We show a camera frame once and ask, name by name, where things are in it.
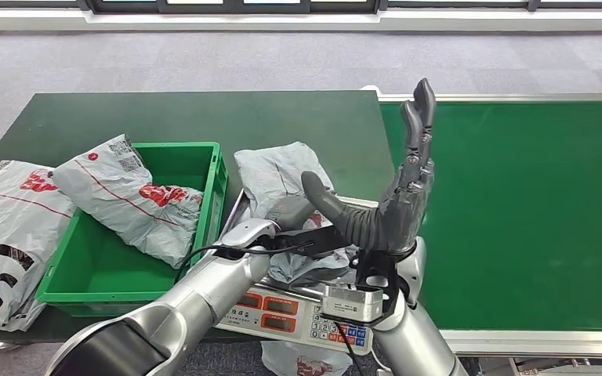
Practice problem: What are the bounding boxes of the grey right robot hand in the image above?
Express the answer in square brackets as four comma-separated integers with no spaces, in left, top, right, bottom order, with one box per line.
[300,78,437,256]

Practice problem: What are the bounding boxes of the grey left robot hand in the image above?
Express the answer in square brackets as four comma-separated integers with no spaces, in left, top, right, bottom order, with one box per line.
[265,194,317,233]

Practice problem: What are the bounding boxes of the plain grey package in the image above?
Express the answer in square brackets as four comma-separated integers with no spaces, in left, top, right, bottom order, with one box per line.
[233,141,359,285]

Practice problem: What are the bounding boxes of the grey package with red print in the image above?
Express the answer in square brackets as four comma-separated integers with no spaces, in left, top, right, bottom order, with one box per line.
[51,133,205,269]

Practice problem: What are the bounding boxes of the green plastic basket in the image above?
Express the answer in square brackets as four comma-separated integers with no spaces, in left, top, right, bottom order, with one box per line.
[36,141,230,317]

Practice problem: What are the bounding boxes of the large white package black letters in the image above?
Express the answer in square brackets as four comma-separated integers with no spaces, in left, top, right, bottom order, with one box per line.
[0,159,78,333]

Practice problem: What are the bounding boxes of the white electronic scale body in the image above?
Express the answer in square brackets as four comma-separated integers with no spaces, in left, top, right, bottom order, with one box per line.
[212,194,375,356]

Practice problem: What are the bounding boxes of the green conveyor belt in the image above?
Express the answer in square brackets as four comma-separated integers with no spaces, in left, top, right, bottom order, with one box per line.
[361,84,602,376]

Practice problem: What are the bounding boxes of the white bag with red print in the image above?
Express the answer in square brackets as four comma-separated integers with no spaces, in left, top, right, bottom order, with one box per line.
[260,339,354,376]

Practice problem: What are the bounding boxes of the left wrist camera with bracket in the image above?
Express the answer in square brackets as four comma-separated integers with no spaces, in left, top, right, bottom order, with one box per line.
[259,224,353,259]

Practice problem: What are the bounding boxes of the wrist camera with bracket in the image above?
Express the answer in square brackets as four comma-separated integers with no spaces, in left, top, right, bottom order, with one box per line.
[259,224,353,259]
[321,248,403,325]

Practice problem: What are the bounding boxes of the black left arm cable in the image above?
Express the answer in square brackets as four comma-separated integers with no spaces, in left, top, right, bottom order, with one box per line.
[176,240,315,281]

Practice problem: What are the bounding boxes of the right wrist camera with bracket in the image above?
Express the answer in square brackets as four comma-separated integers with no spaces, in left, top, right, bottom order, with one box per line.
[321,248,403,325]

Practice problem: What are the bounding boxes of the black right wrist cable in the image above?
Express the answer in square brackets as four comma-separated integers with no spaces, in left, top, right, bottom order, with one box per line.
[332,321,367,376]

